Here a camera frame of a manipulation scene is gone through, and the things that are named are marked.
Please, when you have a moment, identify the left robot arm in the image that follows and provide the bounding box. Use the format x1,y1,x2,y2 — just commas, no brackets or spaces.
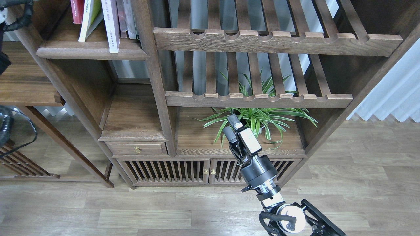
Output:
0,0,38,159

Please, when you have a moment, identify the dark wooden bookshelf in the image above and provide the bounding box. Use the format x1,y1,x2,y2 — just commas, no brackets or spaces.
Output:
1,0,419,188

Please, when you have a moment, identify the plastic wrapped book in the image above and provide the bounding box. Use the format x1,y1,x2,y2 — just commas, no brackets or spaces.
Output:
123,0,135,39

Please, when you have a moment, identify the brown upright book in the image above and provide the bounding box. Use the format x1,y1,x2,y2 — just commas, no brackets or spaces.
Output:
116,0,128,38

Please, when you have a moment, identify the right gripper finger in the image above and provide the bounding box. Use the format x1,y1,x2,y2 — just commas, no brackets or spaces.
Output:
222,127,237,143
227,114,243,131

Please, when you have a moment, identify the green spider plant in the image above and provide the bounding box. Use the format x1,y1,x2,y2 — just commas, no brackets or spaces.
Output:
197,67,319,150

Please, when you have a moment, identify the white upright book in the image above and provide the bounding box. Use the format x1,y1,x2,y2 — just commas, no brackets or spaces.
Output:
128,0,140,40

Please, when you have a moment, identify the yellow green book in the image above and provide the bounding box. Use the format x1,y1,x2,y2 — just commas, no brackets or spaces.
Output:
78,0,104,42

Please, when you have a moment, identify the white lavender book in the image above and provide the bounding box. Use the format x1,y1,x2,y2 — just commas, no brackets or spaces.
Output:
101,0,120,53

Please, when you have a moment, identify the red cover book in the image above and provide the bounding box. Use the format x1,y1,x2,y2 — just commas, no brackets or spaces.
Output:
70,0,84,24

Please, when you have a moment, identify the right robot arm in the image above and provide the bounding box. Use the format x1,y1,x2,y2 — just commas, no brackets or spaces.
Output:
223,114,345,236

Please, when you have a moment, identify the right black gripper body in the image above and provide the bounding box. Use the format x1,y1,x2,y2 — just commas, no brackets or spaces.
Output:
229,127,279,191

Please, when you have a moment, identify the white curtain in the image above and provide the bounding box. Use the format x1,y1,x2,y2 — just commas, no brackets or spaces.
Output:
347,39,420,123

